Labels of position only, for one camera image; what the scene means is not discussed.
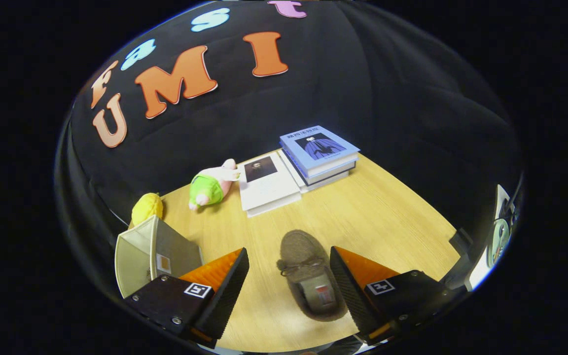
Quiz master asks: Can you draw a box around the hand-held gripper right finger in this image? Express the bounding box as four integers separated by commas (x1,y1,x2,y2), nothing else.
329,247,455,346

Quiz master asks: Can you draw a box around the yellow plush toy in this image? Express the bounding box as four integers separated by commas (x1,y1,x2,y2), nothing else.
131,192,164,226

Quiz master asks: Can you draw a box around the white portrait cover book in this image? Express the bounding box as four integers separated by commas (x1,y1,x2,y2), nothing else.
237,152,303,217

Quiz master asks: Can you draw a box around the light blue cover book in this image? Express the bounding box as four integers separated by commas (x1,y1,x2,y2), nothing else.
279,125,360,178

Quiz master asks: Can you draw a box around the pink and green plush toy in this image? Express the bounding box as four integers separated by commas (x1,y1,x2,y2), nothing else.
188,159,241,212

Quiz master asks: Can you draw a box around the beige fabric storage box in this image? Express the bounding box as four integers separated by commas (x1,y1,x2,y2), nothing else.
115,215,203,299

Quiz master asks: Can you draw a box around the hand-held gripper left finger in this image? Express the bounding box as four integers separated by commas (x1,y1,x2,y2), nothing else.
124,248,250,349

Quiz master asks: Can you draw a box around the brown fuzzy bow shoe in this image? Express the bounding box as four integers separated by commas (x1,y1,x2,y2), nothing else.
277,229,351,322

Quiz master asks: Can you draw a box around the dark grey stand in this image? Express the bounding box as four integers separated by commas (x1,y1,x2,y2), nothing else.
448,228,475,289

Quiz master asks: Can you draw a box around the dark blue spine book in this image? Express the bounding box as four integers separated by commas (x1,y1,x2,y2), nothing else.
282,148,358,187

